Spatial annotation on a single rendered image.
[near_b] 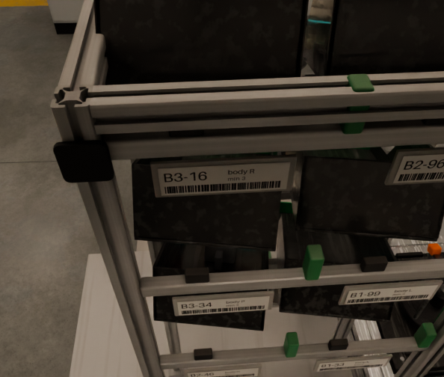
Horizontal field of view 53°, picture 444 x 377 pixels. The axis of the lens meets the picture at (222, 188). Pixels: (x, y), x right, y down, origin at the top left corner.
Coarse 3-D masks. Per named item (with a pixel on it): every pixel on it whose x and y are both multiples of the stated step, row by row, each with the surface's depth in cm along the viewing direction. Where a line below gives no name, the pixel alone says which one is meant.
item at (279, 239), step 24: (288, 216) 78; (288, 240) 70; (312, 240) 70; (336, 240) 71; (360, 240) 68; (384, 240) 56; (288, 264) 51; (336, 264) 51; (288, 288) 52; (312, 288) 52; (336, 288) 52; (288, 312) 54; (312, 312) 53; (336, 312) 53; (360, 312) 53; (384, 312) 52
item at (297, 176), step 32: (320, 160) 39; (352, 160) 39; (384, 160) 59; (320, 192) 40; (352, 192) 40; (384, 192) 40; (416, 192) 40; (320, 224) 42; (352, 224) 41; (384, 224) 41; (416, 224) 41
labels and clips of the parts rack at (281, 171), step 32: (64, 64) 26; (96, 64) 26; (352, 128) 26; (64, 160) 25; (96, 160) 25; (192, 160) 27; (224, 160) 27; (256, 160) 27; (288, 160) 27; (416, 160) 28; (160, 192) 28; (192, 192) 28; (224, 192) 29; (320, 256) 36; (384, 256) 38; (352, 288) 39; (384, 288) 39; (416, 288) 40; (288, 352) 48
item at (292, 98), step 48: (96, 96) 24; (144, 96) 24; (192, 96) 24; (240, 96) 24; (288, 96) 24; (336, 96) 24; (384, 96) 24; (432, 96) 24; (432, 144) 51; (96, 192) 29; (96, 240) 31; (144, 336) 43; (336, 336) 87
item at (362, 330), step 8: (360, 320) 90; (368, 320) 90; (352, 328) 91; (360, 328) 89; (368, 328) 89; (376, 328) 89; (352, 336) 91; (360, 336) 88; (368, 336) 89; (376, 336) 88; (360, 368) 87; (368, 368) 84; (376, 368) 84; (384, 368) 84; (360, 376) 88; (368, 376) 83; (376, 376) 82; (384, 376) 82; (392, 376) 82
